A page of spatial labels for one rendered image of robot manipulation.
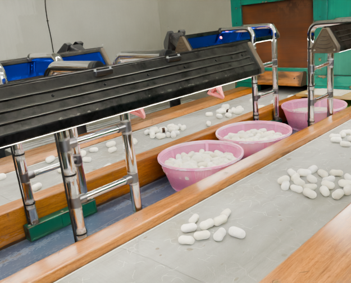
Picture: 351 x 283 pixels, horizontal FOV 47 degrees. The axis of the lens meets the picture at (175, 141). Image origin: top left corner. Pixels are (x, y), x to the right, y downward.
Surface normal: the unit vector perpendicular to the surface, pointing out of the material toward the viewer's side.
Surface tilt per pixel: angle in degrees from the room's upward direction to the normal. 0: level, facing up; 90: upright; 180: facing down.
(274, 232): 0
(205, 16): 90
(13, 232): 90
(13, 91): 58
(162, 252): 0
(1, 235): 90
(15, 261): 0
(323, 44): 90
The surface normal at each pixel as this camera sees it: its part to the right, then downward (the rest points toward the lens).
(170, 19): -0.75, 0.26
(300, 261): -0.10, -0.95
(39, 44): 0.65, 0.17
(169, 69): 0.54, -0.39
